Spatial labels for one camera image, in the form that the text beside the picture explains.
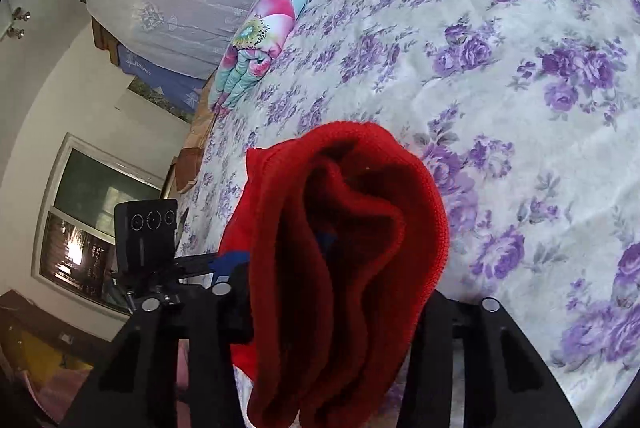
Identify brown wooden furniture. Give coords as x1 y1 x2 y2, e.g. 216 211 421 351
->
0 290 93 409

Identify folded teal floral quilt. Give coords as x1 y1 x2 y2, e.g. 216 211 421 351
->
207 0 321 113

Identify dark white-framed window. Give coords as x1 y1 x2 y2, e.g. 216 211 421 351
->
32 133 169 315

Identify wooden bed frame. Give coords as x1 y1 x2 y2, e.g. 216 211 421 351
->
159 88 218 211

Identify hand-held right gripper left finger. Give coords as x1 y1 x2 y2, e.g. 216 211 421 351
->
60 264 255 428

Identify purple floral bed sheet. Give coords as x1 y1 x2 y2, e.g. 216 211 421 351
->
175 0 640 428

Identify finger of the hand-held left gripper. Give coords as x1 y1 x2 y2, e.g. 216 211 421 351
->
177 250 251 285

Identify red pants with blue white stripes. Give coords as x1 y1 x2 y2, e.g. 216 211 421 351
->
217 121 450 428

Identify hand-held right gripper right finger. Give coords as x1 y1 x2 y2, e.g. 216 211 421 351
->
395 290 583 428

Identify blue landscape wall poster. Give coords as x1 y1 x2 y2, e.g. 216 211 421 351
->
117 45 207 125

